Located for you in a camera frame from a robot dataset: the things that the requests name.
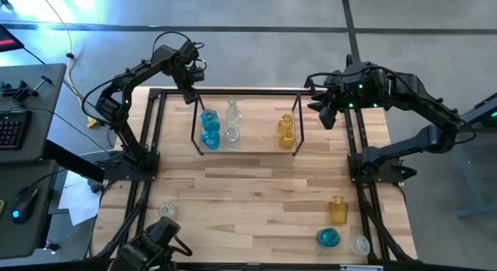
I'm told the white paper sheet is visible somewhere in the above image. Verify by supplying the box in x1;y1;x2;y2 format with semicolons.
57;170;103;227

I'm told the yellow glass vase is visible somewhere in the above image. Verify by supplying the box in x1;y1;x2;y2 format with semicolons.
276;113;294;134

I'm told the black clamp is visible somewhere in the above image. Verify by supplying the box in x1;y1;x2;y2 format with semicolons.
0;75;54;103

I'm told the clear glass bottle vase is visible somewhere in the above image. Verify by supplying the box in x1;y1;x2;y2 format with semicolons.
226;107;242;127

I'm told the yellow ribbed wide-mouth vase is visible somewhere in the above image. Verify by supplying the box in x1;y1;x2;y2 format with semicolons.
278;130;296;151

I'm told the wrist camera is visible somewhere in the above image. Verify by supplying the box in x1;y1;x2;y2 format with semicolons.
318;106;338;130
189;67;207;85

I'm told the black support beam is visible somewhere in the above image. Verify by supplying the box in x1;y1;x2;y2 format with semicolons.
41;140;106;183

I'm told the black screen device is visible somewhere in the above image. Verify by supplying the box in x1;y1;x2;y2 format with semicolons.
0;24;26;54

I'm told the teal round glass vase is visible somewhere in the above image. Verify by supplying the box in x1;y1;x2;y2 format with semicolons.
316;227;342;248

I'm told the yellow power cable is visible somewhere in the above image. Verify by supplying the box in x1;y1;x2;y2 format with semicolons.
37;0;105;129

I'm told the yellow square hobnail vase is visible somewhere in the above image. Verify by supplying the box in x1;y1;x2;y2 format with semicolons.
328;196;349;225

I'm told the black mechanical device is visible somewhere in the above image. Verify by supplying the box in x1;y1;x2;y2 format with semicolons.
110;216;194;271

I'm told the dark grey desk surface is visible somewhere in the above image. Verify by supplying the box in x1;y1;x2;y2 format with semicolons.
0;158;59;260

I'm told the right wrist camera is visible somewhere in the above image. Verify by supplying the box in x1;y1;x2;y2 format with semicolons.
318;106;338;130

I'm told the teal embossed glass vase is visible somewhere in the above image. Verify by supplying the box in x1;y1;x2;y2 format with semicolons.
200;129;221;151

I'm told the black aluminium table frame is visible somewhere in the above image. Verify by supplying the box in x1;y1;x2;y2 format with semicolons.
83;86;420;271

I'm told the clear ribbed glass vase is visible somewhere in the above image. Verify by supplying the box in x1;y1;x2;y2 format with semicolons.
224;127;242;151

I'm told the white metal bracket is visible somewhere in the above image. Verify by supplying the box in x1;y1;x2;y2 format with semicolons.
340;264;384;271

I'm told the blue-grey metal table frame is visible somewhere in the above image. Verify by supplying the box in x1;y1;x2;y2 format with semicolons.
426;92;497;218

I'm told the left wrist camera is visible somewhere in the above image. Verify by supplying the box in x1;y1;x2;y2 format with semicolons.
189;67;207;85

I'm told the clear round glass vase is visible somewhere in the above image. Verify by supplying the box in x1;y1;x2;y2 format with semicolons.
350;235;372;256
158;203;179;221

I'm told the black computer mouse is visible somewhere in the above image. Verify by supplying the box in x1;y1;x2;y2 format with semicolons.
10;185;40;224

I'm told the teal hobnail glass vase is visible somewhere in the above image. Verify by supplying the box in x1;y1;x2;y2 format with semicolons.
200;109;221;132

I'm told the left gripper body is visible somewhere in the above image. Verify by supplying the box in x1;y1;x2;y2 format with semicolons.
176;60;200;92

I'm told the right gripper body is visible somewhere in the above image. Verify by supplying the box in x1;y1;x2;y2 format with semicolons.
323;70;363;109

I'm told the wooden shelf black metal frame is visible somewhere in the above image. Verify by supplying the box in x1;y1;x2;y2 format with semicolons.
189;91;305;158

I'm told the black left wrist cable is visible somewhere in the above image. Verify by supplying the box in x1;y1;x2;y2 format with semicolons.
152;30;207;72

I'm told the black keyboard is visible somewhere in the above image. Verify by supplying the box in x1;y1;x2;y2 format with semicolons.
0;109;33;151

